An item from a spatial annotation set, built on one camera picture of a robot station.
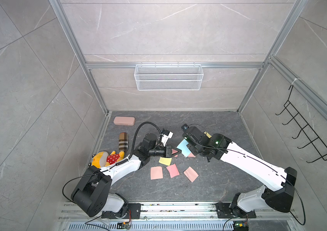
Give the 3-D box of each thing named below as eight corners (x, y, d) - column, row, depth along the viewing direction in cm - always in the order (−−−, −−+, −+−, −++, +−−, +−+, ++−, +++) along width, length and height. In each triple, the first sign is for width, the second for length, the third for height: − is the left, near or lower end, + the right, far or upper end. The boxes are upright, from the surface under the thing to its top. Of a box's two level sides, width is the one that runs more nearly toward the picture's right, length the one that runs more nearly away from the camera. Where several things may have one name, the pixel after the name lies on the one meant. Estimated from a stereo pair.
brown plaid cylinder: (119, 152, 98) (118, 149, 95) (120, 135, 107) (118, 132, 104) (128, 150, 98) (127, 147, 96) (128, 134, 107) (127, 131, 105)
